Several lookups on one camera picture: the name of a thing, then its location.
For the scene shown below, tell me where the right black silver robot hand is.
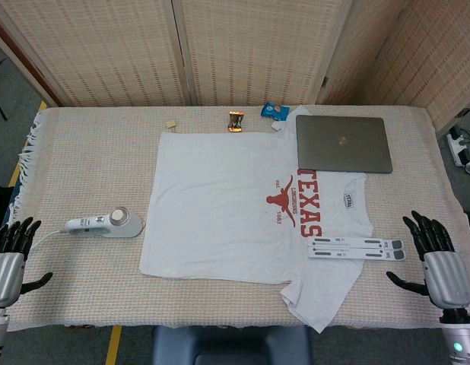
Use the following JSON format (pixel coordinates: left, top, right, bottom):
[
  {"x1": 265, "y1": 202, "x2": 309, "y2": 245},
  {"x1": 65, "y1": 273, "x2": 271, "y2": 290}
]
[{"x1": 386, "y1": 210, "x2": 470, "y2": 311}]

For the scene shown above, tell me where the white Texas print T-shirt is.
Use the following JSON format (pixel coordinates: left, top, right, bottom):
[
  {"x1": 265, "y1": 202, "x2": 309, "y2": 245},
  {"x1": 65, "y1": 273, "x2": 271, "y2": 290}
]
[{"x1": 138, "y1": 105, "x2": 375, "y2": 335}]

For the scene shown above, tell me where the blue snack packet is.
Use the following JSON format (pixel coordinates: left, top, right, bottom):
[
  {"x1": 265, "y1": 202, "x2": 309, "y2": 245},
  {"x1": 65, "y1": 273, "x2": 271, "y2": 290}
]
[{"x1": 260, "y1": 103, "x2": 290, "y2": 122}]

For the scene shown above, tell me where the dark blue chair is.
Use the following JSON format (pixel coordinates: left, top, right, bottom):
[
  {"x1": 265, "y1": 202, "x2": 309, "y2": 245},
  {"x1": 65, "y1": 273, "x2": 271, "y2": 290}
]
[{"x1": 151, "y1": 325, "x2": 310, "y2": 365}]

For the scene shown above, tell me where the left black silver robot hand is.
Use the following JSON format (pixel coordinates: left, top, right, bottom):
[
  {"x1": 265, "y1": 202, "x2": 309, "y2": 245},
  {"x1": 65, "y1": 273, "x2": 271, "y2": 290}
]
[{"x1": 0, "y1": 216, "x2": 54, "y2": 309}]

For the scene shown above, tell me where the white power strip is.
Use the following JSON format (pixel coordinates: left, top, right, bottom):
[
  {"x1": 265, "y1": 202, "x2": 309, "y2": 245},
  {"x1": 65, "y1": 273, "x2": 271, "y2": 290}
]
[{"x1": 446, "y1": 127, "x2": 470, "y2": 167}]

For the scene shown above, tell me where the white folded laptop stand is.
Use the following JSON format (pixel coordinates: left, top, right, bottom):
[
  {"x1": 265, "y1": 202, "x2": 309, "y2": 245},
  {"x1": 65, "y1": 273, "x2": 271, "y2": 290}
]
[{"x1": 306, "y1": 236, "x2": 407, "y2": 262}]

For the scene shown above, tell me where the grey closed laptop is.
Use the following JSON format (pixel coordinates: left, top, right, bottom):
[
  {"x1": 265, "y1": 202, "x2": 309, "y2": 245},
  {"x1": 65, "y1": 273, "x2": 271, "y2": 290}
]
[{"x1": 295, "y1": 114, "x2": 395, "y2": 175}]

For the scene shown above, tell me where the beige woven tablecloth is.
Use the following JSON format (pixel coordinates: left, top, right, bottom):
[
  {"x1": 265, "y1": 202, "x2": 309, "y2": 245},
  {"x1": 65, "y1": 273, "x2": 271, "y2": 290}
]
[{"x1": 5, "y1": 105, "x2": 470, "y2": 332}]

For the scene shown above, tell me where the white handheld steamer device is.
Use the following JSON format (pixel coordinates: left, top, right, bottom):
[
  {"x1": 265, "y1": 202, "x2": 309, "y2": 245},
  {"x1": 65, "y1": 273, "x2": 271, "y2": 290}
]
[{"x1": 64, "y1": 205, "x2": 144, "y2": 240}]

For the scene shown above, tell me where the orange snack wrapper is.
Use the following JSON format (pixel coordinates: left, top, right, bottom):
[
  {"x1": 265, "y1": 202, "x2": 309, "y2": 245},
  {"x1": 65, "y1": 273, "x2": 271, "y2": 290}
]
[{"x1": 226, "y1": 110, "x2": 246, "y2": 134}]

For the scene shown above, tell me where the bamboo folding screen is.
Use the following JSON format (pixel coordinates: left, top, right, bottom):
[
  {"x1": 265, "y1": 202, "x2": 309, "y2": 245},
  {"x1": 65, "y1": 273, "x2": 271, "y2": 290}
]
[{"x1": 0, "y1": 0, "x2": 470, "y2": 132}]

